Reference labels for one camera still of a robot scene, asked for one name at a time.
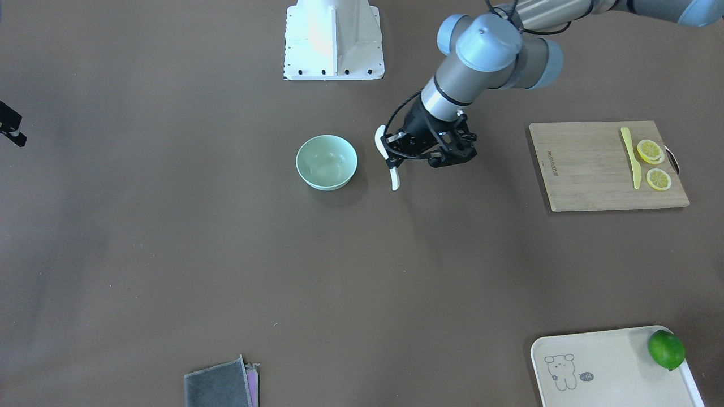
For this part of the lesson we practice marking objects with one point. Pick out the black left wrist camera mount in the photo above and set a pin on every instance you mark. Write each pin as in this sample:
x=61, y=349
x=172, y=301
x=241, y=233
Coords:
x=454, y=141

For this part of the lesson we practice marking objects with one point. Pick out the green lime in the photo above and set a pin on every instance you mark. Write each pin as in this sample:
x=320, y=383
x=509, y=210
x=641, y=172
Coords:
x=666, y=349

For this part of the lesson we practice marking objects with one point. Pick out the grey folded cloth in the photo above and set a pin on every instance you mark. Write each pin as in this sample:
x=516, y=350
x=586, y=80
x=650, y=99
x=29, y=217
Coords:
x=234, y=383

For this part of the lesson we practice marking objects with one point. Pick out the white ceramic spoon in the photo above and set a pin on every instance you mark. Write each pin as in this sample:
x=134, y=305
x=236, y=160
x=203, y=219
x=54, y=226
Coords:
x=380, y=144

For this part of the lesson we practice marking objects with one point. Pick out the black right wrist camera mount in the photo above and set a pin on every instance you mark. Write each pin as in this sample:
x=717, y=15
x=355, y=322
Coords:
x=10, y=125

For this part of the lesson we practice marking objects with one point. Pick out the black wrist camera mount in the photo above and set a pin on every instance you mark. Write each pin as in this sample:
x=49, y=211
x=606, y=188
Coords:
x=454, y=141
x=10, y=125

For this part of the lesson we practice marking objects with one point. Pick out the cream rabbit tray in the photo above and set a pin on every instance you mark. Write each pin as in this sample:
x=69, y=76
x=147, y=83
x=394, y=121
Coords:
x=608, y=368

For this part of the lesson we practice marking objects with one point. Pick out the stacked lemon slices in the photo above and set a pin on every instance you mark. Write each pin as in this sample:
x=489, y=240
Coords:
x=650, y=152

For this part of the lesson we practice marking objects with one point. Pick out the single lemon slice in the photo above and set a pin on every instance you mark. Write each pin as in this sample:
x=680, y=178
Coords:
x=658, y=179

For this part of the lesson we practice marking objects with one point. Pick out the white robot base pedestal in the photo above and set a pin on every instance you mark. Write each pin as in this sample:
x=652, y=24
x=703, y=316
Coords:
x=333, y=41

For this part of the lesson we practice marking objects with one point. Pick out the yellow plastic knife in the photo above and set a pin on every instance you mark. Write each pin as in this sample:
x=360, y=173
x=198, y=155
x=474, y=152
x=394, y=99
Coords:
x=634, y=163

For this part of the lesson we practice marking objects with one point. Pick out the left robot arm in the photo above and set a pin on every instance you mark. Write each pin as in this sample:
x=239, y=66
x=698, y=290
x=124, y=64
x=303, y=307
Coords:
x=509, y=46

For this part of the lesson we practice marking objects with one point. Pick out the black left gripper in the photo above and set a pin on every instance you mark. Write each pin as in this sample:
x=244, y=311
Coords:
x=419, y=125

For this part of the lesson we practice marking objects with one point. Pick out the green ceramic bowl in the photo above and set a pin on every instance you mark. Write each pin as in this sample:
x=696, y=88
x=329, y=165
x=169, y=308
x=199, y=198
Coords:
x=326, y=162

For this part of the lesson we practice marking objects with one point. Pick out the bamboo cutting board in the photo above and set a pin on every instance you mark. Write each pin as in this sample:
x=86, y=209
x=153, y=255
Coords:
x=586, y=167

